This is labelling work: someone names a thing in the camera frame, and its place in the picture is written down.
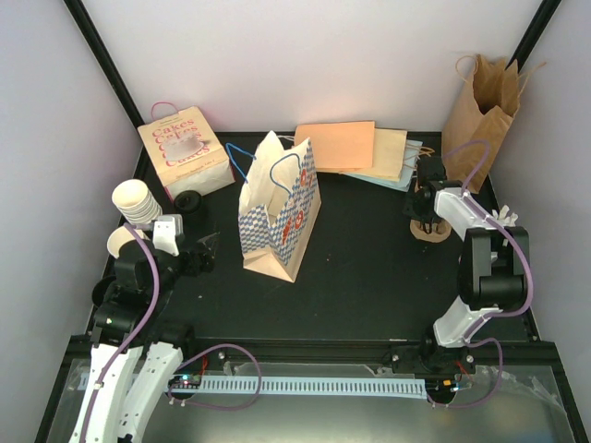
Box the grey pulp cup carrier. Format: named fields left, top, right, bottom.
left=409, top=184, right=452, bottom=242

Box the blue checkered paper bag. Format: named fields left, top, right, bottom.
left=237, top=131, right=321, bottom=282

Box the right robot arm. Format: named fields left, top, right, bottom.
left=392, top=157, right=533, bottom=374

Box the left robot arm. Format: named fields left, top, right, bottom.
left=70, top=233, right=219, bottom=442

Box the black coffee cup lids stack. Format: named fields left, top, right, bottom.
left=174, top=190, right=202, bottom=215

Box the light blue flat paper bag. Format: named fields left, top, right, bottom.
left=347, top=140, right=423, bottom=193

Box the tan flat paper bag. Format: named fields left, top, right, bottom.
left=345, top=128, right=407, bottom=182

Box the near paper cup stack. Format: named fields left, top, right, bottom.
left=106, top=226, right=135, bottom=258

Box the paper cup stack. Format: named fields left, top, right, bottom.
left=106, top=226, right=135, bottom=258
left=112, top=179, right=163, bottom=225

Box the standing brown paper bag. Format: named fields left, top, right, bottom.
left=441, top=54, right=534, bottom=194

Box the Cakes printed paper bag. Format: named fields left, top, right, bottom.
left=138, top=106, right=235, bottom=199

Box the orange flat paper bag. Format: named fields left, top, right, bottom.
left=295, top=121, right=375, bottom=173

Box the far paper cup stack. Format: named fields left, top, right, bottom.
left=112, top=179, right=163, bottom=225

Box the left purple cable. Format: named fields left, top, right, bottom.
left=78, top=223, right=263, bottom=443

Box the light blue cable duct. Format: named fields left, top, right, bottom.
left=78, top=372, right=428, bottom=401

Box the right black frame post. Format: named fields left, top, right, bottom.
left=506, top=0, right=562, bottom=71

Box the black frame post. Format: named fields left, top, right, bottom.
left=506, top=0, right=562, bottom=71
left=64, top=0, right=144, bottom=127

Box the left black frame post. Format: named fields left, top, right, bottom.
left=64, top=0, right=144, bottom=127

